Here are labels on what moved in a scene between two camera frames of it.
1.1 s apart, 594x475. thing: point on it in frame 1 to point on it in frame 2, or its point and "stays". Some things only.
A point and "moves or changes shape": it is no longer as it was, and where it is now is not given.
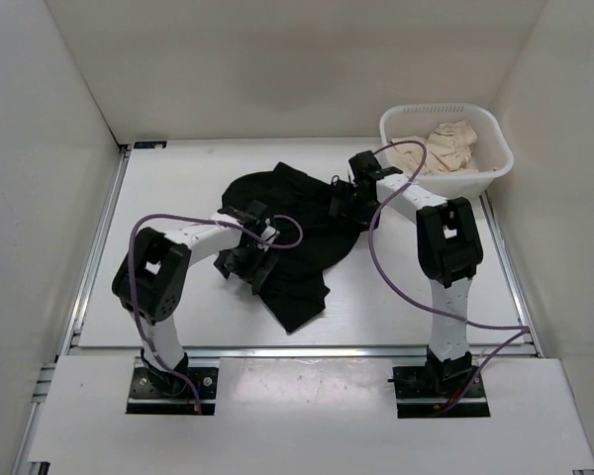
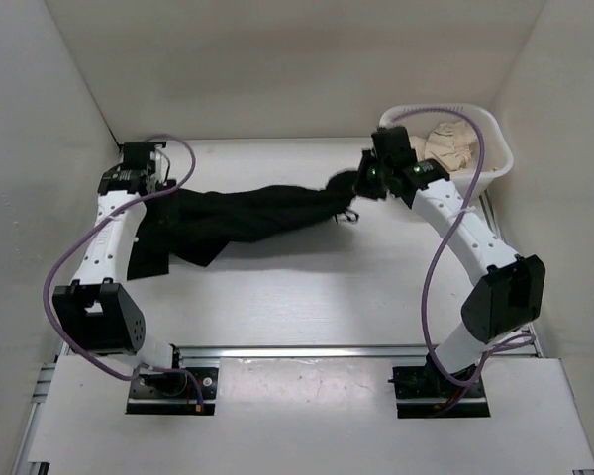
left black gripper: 252,273 to 169,184
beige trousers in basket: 449,148 stays
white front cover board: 306,417 stays
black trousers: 310,238 moves or changes shape
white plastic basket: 418,120 stays
